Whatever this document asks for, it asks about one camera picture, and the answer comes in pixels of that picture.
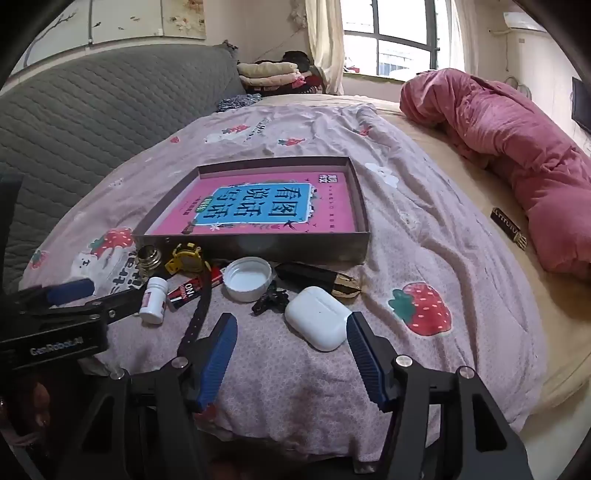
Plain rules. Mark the small black hair clip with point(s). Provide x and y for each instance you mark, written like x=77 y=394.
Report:
x=270 y=300

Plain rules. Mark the grey quilted headboard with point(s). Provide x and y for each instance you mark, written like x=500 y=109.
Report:
x=92 y=115

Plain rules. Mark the black wall television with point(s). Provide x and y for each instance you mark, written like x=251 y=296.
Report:
x=582 y=106

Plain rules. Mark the beige bed mattress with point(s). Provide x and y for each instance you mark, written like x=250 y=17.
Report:
x=461 y=184

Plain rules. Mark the pink book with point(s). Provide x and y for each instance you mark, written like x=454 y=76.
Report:
x=258 y=203

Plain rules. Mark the floral wall poster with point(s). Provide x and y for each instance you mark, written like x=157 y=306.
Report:
x=124 y=18

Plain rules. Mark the black patterned flat case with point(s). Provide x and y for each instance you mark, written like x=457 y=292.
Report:
x=508 y=226

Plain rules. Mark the red black lighter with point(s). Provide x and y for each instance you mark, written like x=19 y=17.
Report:
x=184 y=295

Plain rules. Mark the pink quilt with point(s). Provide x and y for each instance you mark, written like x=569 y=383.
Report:
x=508 y=138

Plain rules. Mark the strawberry printed blanket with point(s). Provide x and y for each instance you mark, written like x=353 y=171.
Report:
x=415 y=230

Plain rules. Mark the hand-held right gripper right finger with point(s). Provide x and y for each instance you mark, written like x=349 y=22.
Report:
x=364 y=364

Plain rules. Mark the blue patterned cloth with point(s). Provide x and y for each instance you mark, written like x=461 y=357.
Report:
x=238 y=102

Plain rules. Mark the white air conditioner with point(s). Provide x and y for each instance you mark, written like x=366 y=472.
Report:
x=521 y=21

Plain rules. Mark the stack of folded clothes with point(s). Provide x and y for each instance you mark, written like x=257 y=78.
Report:
x=270 y=74

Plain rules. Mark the white sheer curtain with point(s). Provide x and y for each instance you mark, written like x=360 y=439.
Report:
x=461 y=41

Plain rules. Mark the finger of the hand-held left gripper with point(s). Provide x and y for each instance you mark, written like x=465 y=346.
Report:
x=115 y=307
x=69 y=290

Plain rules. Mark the gold metal knob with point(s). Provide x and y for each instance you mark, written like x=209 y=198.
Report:
x=148 y=258

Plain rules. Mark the white plastic lid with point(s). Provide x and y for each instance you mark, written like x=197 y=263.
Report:
x=247 y=281

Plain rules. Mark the window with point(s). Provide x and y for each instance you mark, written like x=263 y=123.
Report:
x=401 y=50

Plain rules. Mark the black gold hair clip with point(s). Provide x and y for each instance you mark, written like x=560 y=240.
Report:
x=314 y=277

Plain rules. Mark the grey cardboard tray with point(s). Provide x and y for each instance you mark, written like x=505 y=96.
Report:
x=277 y=249

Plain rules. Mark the yellow black wristwatch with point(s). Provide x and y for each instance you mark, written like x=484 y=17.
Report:
x=184 y=261

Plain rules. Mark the white pill bottle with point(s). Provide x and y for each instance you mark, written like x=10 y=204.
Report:
x=153 y=302

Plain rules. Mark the white earbuds case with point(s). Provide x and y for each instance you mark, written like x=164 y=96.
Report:
x=318 y=318

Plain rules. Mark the cream curtain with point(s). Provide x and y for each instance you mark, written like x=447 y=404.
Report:
x=323 y=46

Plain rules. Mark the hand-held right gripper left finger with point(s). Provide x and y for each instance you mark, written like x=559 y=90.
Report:
x=217 y=360

